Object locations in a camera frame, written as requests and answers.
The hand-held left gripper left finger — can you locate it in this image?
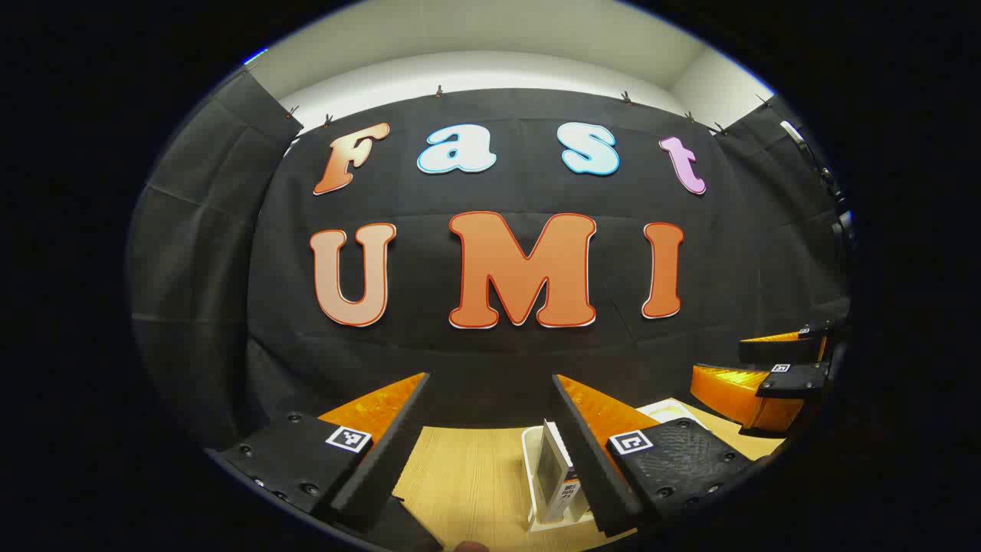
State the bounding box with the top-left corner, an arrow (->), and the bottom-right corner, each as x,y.
205,372 -> 431,537

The dark metal stand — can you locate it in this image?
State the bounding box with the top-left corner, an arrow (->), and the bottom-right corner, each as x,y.
780,119 -> 856,254

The portrait cover book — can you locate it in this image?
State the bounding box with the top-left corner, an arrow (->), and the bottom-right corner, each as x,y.
534,419 -> 589,527

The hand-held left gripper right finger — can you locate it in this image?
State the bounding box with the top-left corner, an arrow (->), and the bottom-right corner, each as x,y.
552,373 -> 760,537

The white plastic bookshelf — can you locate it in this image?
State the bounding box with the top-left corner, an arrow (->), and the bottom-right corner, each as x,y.
521,397 -> 710,534

